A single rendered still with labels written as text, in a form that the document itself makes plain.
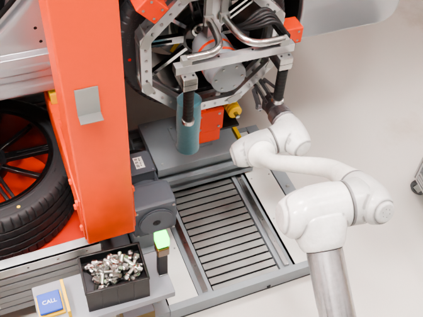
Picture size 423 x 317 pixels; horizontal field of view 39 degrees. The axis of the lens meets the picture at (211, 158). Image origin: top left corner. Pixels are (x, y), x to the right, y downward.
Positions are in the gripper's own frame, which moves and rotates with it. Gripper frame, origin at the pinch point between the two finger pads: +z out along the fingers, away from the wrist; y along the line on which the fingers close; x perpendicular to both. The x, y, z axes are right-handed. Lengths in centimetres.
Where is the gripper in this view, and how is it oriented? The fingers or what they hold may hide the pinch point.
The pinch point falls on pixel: (255, 78)
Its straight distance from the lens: 240.5
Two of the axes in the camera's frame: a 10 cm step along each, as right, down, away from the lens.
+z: -3.7, -7.0, 6.1
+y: 6.9, -6.4, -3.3
